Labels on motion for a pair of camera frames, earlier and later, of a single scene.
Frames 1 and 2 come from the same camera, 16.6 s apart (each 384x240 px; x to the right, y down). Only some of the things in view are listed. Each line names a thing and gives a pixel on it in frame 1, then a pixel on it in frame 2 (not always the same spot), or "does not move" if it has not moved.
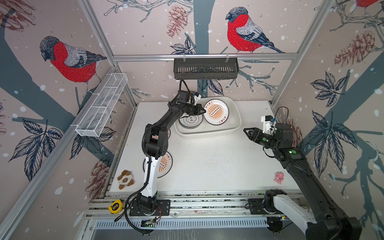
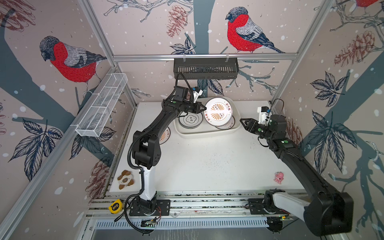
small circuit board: [148, 223] does not move
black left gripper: [198, 107] does not move
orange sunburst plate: [217, 112] -> [228, 126]
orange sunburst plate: [165, 164] -> [218, 111]
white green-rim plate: [192, 121] does not move
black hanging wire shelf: [205, 68] does not move
